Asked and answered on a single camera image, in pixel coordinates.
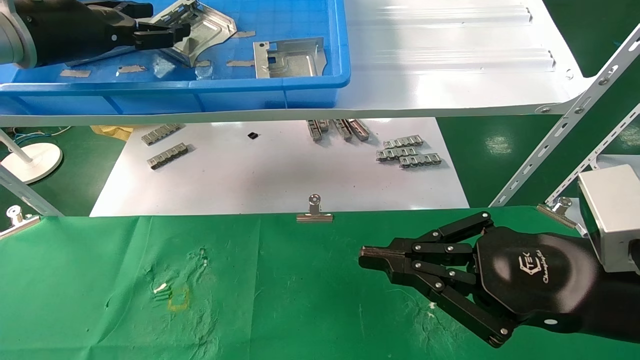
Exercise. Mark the white board sheet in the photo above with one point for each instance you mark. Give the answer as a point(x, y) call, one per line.
point(280, 170)

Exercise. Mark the green cloth cover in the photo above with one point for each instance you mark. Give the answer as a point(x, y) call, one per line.
point(250, 290)

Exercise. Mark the flat notched metal bracket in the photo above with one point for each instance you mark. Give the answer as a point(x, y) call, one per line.
point(295, 62)

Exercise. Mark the grey perforated angle bar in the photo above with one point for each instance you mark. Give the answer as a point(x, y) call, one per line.
point(30, 194)

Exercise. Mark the blue plastic bin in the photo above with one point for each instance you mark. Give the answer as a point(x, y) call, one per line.
point(240, 100)

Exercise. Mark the beige tape strip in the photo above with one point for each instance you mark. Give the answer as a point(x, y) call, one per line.
point(203, 63)
point(131, 69)
point(75, 73)
point(245, 34)
point(240, 63)

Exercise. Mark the silver binder clip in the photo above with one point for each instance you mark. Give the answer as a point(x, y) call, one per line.
point(17, 224)
point(314, 216)
point(557, 210)

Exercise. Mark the curved-edge metal bracket part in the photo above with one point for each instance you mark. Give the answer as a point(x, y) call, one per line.
point(210, 25)

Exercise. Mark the yellow crumpled bag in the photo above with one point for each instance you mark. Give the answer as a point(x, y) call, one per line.
point(112, 132)

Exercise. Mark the white perforated angle bar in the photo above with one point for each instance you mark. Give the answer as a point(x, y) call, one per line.
point(550, 141)
point(615, 133)

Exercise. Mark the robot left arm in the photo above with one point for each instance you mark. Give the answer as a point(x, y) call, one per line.
point(11, 42)

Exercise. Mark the white metal shelf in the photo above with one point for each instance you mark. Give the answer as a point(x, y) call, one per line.
point(440, 75)

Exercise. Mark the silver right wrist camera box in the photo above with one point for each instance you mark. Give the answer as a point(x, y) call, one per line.
point(610, 215)

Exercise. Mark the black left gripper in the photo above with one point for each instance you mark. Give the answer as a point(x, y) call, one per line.
point(70, 30)

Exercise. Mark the metal link strip part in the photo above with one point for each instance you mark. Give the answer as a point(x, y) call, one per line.
point(160, 134)
point(395, 154)
point(168, 155)
point(404, 141)
point(420, 160)

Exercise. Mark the small metal rail piece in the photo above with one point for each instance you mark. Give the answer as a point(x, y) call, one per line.
point(314, 131)
point(359, 129)
point(324, 125)
point(343, 130)

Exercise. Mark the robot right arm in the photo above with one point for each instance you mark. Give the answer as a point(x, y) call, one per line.
point(625, 300)

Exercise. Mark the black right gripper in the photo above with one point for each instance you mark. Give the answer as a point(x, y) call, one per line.
point(535, 280)

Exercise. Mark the white round lamp stand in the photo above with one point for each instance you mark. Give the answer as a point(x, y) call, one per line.
point(35, 162)

